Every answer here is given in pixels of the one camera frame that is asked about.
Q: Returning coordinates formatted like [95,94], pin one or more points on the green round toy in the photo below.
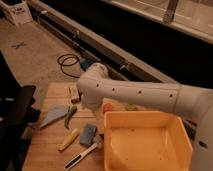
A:
[131,107]

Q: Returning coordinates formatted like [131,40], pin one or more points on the orange round toy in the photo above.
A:
[107,107]

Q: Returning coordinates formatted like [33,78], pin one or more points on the blue sponge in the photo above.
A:
[86,138]

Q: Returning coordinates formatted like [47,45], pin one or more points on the black chair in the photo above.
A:
[16,112]

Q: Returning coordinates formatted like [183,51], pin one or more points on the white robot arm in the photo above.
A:
[189,102]

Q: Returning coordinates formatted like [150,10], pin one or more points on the blue grey power box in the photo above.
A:
[86,63]

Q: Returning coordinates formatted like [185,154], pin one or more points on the yellow plastic bin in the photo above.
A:
[145,141]

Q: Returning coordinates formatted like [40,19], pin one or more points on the white storage crate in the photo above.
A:
[18,14]

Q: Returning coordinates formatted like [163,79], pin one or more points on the green pepper toy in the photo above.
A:
[69,114]

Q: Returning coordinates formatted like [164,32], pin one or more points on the grey blue folded cloth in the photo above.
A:
[55,113]

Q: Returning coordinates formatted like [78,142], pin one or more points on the white small box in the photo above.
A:
[75,98]

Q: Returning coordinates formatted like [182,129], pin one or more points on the white dish brush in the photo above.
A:
[98,143]

